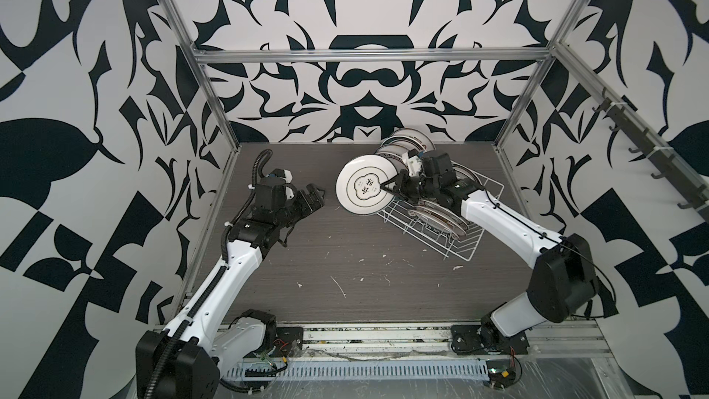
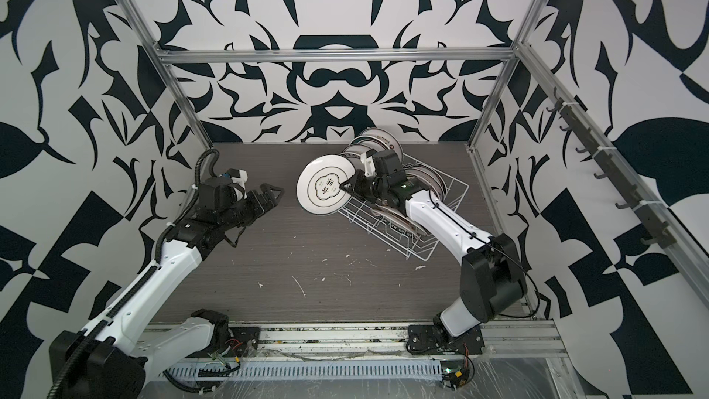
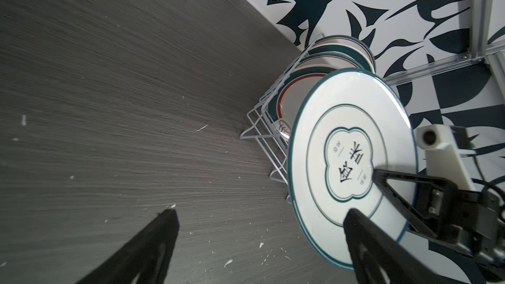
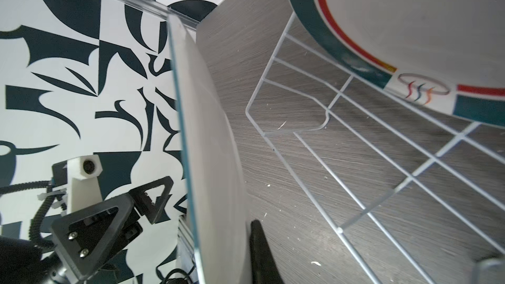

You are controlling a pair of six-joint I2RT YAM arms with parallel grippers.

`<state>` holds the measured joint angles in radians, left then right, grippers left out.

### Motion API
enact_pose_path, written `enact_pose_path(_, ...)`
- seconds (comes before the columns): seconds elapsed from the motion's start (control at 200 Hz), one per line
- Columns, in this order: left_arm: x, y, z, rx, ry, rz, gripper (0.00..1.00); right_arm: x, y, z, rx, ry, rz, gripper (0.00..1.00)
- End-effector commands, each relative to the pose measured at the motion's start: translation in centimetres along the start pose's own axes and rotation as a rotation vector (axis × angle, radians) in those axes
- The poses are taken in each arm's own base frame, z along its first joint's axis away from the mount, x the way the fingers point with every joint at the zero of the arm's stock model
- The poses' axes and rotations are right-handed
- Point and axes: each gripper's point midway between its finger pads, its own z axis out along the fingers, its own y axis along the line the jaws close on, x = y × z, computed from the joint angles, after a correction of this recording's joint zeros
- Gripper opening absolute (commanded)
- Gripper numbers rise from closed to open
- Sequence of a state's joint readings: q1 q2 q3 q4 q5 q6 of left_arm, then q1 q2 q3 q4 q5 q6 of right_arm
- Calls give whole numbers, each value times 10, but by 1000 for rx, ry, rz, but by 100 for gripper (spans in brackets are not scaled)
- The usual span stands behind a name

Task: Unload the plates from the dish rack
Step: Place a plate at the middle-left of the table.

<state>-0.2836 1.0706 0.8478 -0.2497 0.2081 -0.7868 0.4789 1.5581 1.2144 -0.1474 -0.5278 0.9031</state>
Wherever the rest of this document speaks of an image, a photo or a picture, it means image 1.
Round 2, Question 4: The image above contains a white plate green quatrefoil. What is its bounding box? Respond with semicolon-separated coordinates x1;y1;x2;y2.
336;154;397;215

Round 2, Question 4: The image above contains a white wire dish rack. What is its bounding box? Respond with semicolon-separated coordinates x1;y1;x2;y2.
377;199;485;262

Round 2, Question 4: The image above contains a plate green rim red line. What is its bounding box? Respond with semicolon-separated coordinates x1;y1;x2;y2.
375;144;410;172

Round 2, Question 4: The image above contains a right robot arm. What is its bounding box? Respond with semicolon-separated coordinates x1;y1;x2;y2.
382;151;599;348

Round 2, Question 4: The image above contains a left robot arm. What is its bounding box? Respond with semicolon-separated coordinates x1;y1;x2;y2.
136;169;325;398

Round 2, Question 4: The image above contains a row plate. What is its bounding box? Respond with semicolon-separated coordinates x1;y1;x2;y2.
415;201;468;229
391;127;435;148

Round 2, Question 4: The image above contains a front row plate hao shi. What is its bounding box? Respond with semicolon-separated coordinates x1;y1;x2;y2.
408;207;467;239

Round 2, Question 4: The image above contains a small circuit board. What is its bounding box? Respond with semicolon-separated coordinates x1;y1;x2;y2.
485;358;524;391

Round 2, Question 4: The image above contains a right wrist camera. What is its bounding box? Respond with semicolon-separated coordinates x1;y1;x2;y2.
406;155;423;177

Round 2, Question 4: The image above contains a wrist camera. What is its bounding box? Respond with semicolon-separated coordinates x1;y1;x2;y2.
406;155;423;177
270;168;293;183

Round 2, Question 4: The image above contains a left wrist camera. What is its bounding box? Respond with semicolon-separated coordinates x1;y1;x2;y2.
270;168;293;183

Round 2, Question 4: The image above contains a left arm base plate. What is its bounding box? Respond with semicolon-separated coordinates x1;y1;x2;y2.
261;326;305;358

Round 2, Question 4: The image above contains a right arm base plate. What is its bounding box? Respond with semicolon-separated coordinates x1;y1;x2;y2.
451;323;529;356

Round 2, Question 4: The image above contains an aluminium frame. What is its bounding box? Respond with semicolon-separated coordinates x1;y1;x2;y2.
137;0;709;223

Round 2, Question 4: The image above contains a white slotted cable duct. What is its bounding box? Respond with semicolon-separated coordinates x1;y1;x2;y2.
225;359;489;382

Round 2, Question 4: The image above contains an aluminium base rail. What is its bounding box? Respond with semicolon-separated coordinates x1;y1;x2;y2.
140;318;613;364

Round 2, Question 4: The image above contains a wall hook rail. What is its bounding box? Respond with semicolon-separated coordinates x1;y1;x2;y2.
594;87;708;223

